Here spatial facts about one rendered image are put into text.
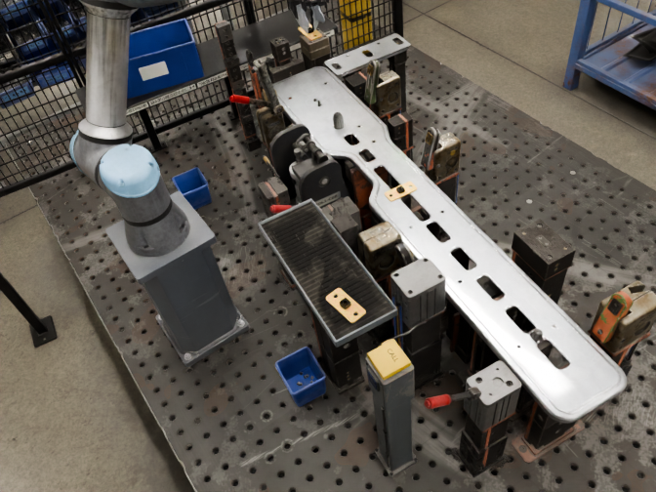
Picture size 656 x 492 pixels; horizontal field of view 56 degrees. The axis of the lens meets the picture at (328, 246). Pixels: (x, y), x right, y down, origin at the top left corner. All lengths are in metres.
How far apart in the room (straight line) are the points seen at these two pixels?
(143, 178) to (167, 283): 0.29
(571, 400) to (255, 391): 0.80
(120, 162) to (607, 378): 1.10
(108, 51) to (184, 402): 0.89
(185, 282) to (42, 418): 1.35
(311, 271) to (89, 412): 1.59
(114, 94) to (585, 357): 1.13
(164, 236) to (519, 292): 0.82
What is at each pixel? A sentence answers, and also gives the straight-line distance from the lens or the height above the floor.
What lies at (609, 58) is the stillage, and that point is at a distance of 3.75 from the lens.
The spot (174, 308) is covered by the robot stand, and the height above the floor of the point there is 0.93.
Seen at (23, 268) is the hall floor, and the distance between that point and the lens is 3.33.
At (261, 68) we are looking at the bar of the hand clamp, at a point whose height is 1.21.
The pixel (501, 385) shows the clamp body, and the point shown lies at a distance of 1.25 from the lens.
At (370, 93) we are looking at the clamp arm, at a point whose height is 1.02.
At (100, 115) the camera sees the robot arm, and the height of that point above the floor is 1.38.
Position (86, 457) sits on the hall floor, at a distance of 2.61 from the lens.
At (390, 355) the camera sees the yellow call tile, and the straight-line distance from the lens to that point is 1.15.
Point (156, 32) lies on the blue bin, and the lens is 2.23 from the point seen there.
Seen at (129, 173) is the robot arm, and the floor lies 1.32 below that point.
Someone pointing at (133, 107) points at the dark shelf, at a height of 1.02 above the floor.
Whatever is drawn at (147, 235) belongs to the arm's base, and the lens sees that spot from 1.46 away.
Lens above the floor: 2.15
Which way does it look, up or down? 49 degrees down
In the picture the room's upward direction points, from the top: 10 degrees counter-clockwise
